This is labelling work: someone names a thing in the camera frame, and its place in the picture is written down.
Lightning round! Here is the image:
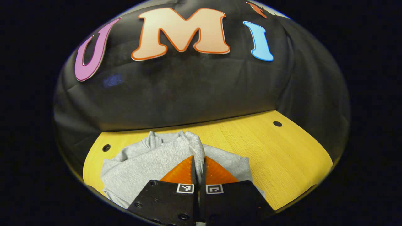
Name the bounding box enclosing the black backdrop cloth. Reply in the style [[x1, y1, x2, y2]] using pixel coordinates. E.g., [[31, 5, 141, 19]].
[[53, 0, 350, 164]]

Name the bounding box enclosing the grey zip-neck sweatshirt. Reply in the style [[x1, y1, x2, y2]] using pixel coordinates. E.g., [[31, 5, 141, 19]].
[[101, 130, 266, 209]]

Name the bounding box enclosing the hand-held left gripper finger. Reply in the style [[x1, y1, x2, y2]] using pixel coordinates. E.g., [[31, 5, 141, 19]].
[[199, 156, 274, 224], [127, 155, 199, 225]]

